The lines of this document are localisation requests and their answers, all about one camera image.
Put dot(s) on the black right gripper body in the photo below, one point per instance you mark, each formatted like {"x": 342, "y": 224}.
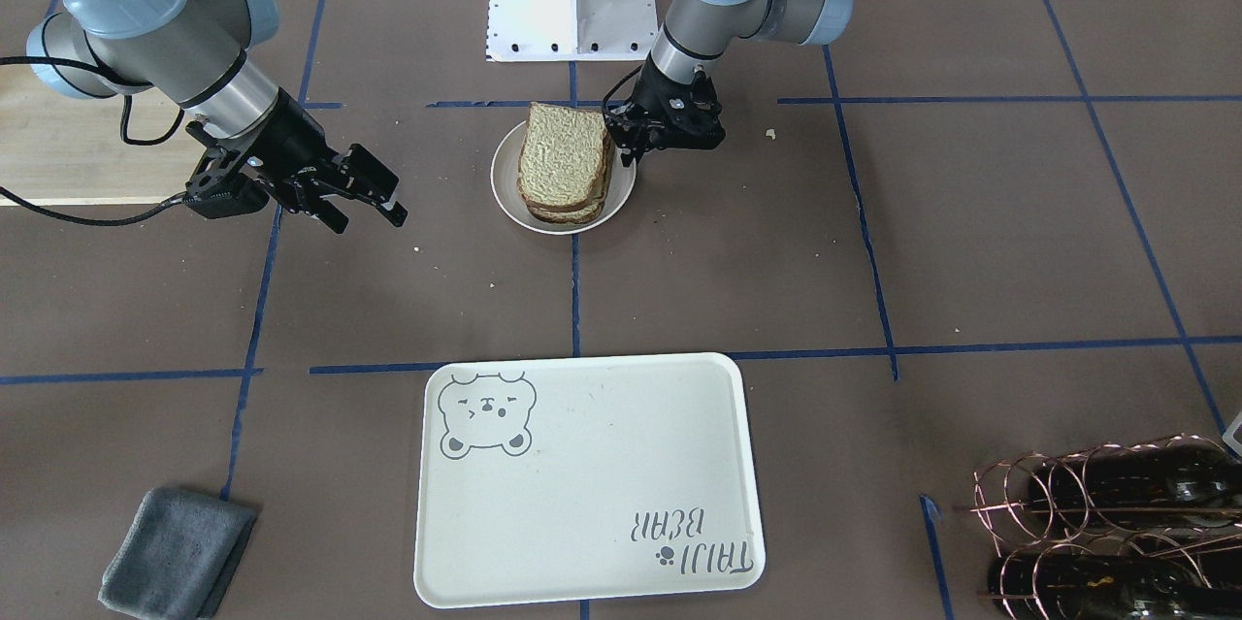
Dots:
{"x": 291, "y": 137}

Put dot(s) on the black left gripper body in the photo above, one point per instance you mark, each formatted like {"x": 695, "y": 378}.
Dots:
{"x": 668, "y": 86}

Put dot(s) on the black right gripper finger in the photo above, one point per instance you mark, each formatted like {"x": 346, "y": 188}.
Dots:
{"x": 329, "y": 215}
{"x": 393, "y": 212}

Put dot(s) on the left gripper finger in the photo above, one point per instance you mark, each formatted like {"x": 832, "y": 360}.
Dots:
{"x": 631, "y": 137}

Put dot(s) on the bread slice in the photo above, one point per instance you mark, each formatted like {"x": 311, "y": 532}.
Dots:
{"x": 591, "y": 210}
{"x": 564, "y": 157}

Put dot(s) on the white round plate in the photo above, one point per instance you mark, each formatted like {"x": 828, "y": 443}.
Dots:
{"x": 619, "y": 180}

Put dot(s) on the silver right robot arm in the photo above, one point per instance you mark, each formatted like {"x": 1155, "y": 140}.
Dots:
{"x": 195, "y": 52}

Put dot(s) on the white bear tray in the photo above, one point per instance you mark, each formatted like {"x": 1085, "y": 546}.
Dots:
{"x": 576, "y": 479}

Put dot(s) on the wooden cutting board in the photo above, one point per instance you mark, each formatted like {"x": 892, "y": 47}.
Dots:
{"x": 61, "y": 151}

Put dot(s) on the grey folded cloth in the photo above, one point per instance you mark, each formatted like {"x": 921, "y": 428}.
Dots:
{"x": 179, "y": 557}

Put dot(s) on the dark wine bottle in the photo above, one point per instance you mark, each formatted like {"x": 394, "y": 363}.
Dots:
{"x": 1078, "y": 585}
{"x": 1189, "y": 485}

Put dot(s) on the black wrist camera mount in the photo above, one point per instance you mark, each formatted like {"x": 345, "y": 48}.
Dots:
{"x": 218, "y": 186}

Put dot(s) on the copper wire bottle rack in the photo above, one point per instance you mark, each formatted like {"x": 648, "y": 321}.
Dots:
{"x": 1114, "y": 531}

